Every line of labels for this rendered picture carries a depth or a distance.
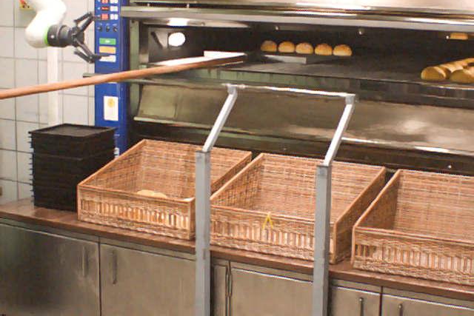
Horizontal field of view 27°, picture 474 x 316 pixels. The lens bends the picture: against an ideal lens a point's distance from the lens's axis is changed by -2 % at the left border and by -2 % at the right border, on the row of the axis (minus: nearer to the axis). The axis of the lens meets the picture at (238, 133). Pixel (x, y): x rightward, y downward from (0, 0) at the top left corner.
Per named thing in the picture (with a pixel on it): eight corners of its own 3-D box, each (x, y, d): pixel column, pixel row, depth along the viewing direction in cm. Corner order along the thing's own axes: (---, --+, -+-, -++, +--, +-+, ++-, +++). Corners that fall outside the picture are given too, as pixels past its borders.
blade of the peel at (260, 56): (306, 64, 451) (306, 58, 450) (204, 57, 478) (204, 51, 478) (339, 58, 481) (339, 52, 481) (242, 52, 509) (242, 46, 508)
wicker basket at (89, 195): (144, 198, 445) (144, 138, 441) (253, 215, 417) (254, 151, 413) (75, 220, 404) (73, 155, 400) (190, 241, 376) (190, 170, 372)
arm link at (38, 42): (28, 53, 399) (15, 35, 391) (43, 30, 405) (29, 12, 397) (54, 55, 392) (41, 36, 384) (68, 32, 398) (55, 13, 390)
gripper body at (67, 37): (71, 24, 390) (89, 25, 385) (71, 46, 391) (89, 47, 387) (58, 26, 384) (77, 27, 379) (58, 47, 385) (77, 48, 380)
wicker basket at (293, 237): (259, 217, 416) (261, 152, 411) (385, 234, 388) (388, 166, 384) (198, 243, 374) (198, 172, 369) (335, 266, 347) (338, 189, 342)
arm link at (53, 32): (45, 48, 387) (44, 24, 385) (64, 46, 397) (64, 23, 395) (56, 49, 384) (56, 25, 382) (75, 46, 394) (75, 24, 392)
